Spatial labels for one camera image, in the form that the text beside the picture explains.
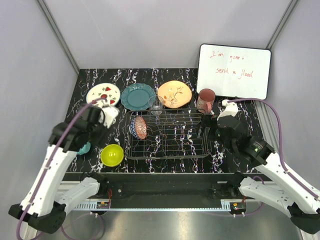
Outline yellow green bowl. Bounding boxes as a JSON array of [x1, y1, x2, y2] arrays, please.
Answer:
[[100, 144, 124, 167]]

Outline white watermelon pattern plate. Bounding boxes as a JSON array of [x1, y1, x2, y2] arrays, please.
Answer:
[[86, 83, 121, 108]]

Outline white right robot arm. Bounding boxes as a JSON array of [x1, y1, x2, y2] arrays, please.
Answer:
[[197, 114, 320, 235]]

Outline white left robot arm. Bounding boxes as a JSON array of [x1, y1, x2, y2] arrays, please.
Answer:
[[8, 104, 108, 234]]

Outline teal cat ear headphones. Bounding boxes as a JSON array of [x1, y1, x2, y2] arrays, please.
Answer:
[[77, 142, 91, 156]]

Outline pink ceramic mug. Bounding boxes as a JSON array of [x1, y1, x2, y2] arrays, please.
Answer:
[[196, 88, 216, 114]]

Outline orange bird pattern plate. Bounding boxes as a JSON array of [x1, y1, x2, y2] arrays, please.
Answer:
[[157, 80, 192, 109]]

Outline blue red patterned bowl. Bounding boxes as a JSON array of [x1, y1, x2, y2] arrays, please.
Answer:
[[129, 116, 147, 140]]

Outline clear drinking glass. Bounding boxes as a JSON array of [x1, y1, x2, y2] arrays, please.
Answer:
[[148, 95, 164, 116]]

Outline white dry erase board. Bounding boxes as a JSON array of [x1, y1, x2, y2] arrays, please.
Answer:
[[196, 43, 272, 100]]

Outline teal scalloped plate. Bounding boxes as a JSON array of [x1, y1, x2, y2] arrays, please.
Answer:
[[120, 83, 156, 111]]

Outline left controller board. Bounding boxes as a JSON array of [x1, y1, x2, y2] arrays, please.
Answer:
[[96, 199, 111, 209]]

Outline controller board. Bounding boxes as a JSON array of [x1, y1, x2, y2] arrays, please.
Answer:
[[230, 202, 247, 212], [96, 199, 111, 209]]

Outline right controller board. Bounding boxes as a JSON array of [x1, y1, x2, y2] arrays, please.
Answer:
[[230, 202, 247, 212]]

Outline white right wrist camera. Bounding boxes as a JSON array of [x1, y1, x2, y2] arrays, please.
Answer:
[[217, 99, 239, 120]]

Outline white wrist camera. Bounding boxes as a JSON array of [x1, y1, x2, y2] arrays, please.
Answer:
[[217, 99, 239, 120], [98, 105, 120, 129]]

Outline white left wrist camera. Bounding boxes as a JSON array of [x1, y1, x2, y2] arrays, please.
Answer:
[[98, 105, 120, 129]]

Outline black wire dish rack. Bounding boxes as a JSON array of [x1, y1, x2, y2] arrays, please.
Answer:
[[124, 108, 211, 160]]

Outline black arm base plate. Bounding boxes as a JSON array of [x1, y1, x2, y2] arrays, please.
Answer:
[[79, 172, 256, 201]]

